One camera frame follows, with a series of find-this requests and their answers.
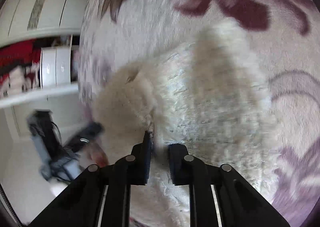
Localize white wardrobe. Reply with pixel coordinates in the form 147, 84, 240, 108
1, 0, 87, 142

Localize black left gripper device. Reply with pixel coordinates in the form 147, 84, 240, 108
27, 110, 103, 183

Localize white drawer box on shelf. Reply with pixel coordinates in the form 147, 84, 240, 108
40, 46, 71, 88

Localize red clothes on shelf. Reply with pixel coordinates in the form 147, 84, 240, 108
0, 39, 41, 85

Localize purple floral plush blanket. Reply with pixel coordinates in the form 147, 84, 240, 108
78, 0, 319, 226

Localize white fluffy garment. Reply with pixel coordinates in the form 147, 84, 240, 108
92, 19, 279, 226

